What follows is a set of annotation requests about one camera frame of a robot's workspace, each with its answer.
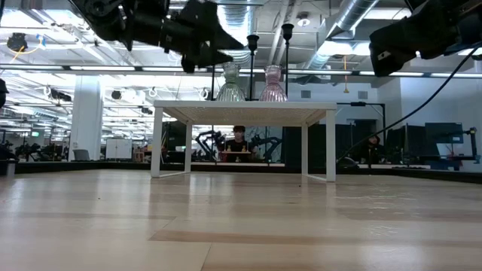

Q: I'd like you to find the black ceiling camera yellow cable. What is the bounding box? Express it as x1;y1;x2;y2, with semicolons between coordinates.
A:
6;32;28;52

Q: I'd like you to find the person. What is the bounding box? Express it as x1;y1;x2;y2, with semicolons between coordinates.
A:
221;125;253;163
357;134;385;165

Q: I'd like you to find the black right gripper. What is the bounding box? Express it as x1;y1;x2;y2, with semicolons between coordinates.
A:
368;11;482;78

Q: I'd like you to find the white building column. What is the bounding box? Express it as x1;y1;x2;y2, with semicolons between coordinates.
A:
69;75;104;162

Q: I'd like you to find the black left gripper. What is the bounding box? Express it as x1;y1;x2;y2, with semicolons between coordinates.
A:
126;0;245;74

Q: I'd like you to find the dark computer monitor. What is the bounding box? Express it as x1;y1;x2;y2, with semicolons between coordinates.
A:
425;122;464;144

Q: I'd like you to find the white storage cabinet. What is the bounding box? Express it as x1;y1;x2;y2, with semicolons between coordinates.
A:
105;138;133;161

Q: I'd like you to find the long linear ceiling light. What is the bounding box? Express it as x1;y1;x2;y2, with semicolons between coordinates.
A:
0;64;482;78

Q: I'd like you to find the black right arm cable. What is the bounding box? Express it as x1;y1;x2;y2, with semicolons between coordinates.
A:
336;41;482;163

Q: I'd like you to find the pink ribbed glass candle holder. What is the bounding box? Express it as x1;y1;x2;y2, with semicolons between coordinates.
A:
258;65;289;102

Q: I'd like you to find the yellow hanging cord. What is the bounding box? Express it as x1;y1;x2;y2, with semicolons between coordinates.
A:
341;55;350;95

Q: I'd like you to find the silver ribbed ventilation duct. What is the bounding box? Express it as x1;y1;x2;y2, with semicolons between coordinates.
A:
307;0;380;71
216;0;259;99

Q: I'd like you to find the white perforated metal shelf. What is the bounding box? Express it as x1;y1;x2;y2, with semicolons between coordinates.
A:
150;100;337;184

